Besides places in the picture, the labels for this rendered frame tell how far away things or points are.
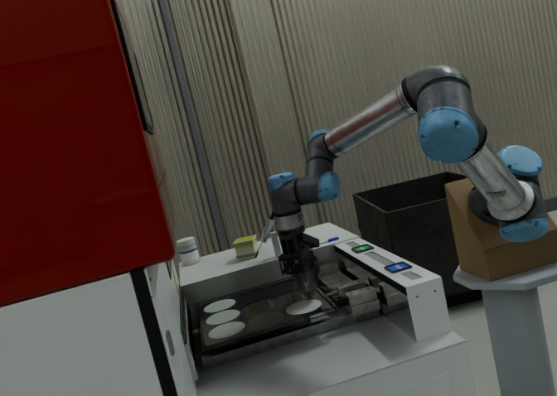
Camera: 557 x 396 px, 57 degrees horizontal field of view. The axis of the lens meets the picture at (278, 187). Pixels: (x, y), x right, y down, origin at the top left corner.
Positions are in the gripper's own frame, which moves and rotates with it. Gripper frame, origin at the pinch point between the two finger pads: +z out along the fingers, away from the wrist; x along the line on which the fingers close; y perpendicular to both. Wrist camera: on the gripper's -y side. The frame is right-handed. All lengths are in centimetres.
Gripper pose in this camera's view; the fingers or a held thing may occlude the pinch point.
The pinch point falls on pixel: (310, 293)
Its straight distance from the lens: 147.8
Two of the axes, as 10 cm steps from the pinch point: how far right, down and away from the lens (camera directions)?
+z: 2.2, 9.7, 1.2
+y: -4.1, 2.0, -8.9
